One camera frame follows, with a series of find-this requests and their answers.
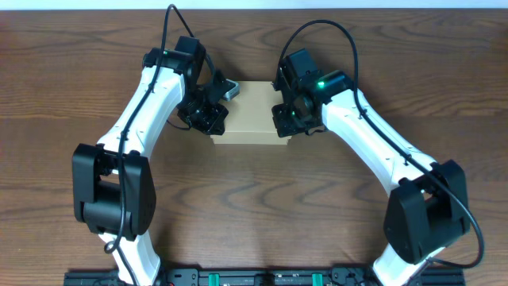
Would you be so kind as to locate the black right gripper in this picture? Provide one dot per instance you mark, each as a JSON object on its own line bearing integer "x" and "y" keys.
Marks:
{"x": 283, "y": 121}

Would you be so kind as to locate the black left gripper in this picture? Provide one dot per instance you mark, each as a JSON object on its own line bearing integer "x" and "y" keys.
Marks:
{"x": 210, "y": 120}

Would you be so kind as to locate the brown cardboard box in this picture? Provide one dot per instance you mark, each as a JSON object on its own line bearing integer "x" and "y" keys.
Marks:
{"x": 250, "y": 120}

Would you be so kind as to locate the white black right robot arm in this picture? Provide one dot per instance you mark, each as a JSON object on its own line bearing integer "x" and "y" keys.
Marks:
{"x": 427, "y": 208}

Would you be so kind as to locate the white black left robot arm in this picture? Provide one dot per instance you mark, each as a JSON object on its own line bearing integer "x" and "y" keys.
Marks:
{"x": 113, "y": 189}

